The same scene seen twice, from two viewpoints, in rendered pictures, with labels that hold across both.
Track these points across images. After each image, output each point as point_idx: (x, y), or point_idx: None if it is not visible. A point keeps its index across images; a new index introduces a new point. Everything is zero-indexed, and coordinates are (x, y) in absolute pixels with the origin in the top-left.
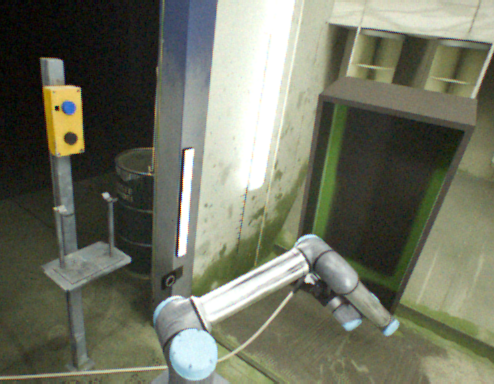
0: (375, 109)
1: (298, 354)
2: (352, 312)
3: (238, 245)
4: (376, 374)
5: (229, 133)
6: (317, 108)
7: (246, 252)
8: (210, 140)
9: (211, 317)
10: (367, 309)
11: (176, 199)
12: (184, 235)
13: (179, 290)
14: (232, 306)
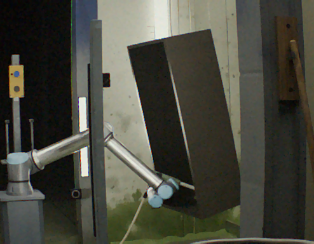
0: (141, 44)
1: None
2: (154, 191)
3: None
4: None
5: (123, 92)
6: (128, 54)
7: (175, 211)
8: (103, 94)
9: (38, 155)
10: (129, 164)
11: (77, 131)
12: (85, 160)
13: (89, 210)
14: (48, 151)
